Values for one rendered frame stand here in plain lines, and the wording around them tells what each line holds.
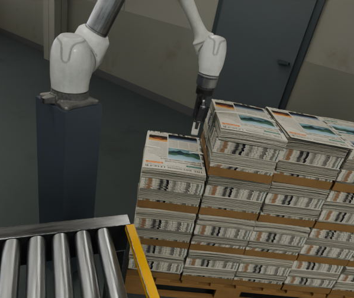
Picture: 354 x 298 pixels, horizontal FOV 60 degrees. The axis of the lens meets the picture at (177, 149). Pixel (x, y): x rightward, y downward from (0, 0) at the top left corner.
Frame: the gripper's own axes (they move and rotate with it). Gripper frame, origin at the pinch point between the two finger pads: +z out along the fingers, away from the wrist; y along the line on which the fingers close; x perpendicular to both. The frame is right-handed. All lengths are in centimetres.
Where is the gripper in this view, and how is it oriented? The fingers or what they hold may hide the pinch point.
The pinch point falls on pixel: (195, 128)
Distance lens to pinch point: 143.7
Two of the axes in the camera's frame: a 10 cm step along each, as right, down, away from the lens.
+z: -1.9, 8.7, 4.6
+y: -0.4, -4.7, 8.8
